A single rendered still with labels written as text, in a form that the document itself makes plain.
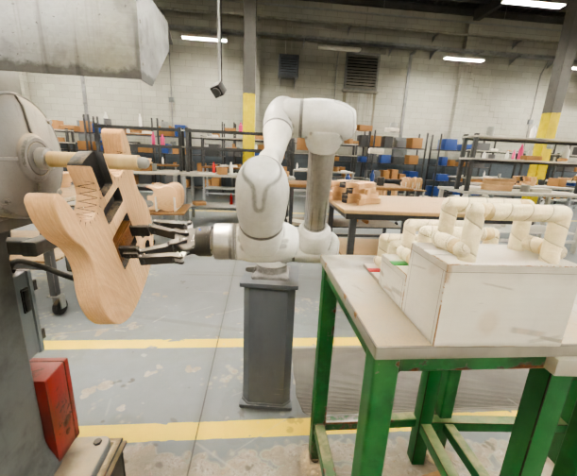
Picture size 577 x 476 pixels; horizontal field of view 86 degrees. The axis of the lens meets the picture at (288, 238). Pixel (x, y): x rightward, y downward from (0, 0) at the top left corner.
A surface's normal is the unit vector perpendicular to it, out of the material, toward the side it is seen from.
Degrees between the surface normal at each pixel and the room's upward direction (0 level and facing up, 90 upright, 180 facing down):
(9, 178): 94
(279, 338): 90
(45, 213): 107
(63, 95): 90
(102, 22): 90
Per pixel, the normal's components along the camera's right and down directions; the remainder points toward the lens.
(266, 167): 0.06, -0.48
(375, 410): 0.09, 0.26
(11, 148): 1.00, 0.01
